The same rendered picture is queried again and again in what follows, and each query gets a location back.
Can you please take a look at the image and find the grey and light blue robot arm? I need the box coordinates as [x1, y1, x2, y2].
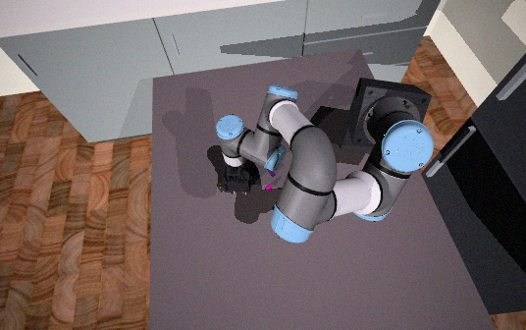
[216, 84, 434, 243]

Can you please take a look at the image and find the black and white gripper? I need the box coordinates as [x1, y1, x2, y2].
[222, 155, 257, 194]

